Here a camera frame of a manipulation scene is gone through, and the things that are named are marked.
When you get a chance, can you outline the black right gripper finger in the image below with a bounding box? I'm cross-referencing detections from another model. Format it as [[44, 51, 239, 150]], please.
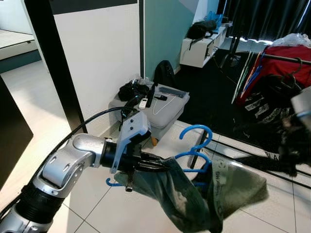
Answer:
[[243, 165, 292, 176], [233, 154, 290, 166]]

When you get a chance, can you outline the olive grey garment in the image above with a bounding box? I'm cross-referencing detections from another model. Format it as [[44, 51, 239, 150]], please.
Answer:
[[114, 155, 269, 233]]

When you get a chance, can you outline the blue plastic hanger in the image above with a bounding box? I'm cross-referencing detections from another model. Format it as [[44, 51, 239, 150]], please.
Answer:
[[106, 125, 214, 188]]

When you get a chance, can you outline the thin orange hanger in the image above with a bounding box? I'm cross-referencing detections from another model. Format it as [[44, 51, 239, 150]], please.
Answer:
[[241, 53, 263, 98]]

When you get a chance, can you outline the thin green hanger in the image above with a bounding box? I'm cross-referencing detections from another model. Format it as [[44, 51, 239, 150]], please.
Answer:
[[232, 51, 254, 105]]

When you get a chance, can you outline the grey ottoman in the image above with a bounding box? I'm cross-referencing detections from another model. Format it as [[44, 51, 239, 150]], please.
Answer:
[[109, 86, 190, 145]]

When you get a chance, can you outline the black shirt large white print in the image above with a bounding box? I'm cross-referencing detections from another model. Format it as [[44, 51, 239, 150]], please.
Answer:
[[238, 73, 311, 146]]

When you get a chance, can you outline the black remote control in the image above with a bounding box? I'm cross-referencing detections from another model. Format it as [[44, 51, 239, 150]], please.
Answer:
[[146, 85, 157, 108]]

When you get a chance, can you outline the red shirt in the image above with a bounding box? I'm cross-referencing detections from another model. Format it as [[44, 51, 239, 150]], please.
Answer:
[[243, 45, 311, 93]]

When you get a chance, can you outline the black carpet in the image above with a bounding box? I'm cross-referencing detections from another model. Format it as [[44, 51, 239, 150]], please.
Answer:
[[175, 49, 292, 146]]

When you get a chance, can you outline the black backpack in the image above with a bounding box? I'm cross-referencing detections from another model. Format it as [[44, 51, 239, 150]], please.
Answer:
[[154, 60, 176, 89]]

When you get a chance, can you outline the black metal clothes rack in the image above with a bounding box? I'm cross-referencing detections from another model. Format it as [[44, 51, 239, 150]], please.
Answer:
[[209, 49, 311, 190]]

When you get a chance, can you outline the white plastic bag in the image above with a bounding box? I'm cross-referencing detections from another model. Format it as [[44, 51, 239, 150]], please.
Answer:
[[272, 33, 311, 48]]

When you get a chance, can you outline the white shelf unit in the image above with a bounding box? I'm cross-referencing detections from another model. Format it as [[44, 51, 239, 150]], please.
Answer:
[[180, 25, 229, 68]]

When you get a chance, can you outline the black cabinet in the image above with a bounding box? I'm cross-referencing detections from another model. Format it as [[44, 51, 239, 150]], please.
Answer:
[[0, 75, 35, 190]]

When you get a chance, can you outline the black curtain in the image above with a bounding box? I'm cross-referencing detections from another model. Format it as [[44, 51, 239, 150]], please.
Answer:
[[221, 0, 311, 42]]

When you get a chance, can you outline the bright blue bundle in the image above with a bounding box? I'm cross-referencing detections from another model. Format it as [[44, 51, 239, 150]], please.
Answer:
[[207, 12, 226, 27]]

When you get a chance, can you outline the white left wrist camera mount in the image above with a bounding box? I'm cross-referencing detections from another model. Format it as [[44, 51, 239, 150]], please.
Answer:
[[109, 112, 151, 174]]

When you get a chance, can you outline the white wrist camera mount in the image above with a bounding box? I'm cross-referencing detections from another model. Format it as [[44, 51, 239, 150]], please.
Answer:
[[109, 112, 151, 174], [291, 87, 311, 132]]

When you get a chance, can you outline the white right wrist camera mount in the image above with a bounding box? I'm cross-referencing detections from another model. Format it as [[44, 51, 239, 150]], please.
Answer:
[[291, 87, 311, 132]]

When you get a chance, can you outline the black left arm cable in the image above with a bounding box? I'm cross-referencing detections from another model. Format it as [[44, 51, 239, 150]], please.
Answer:
[[0, 106, 137, 216]]

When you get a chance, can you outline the black strap pile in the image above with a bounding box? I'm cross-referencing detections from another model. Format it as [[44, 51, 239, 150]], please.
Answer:
[[119, 80, 151, 105]]

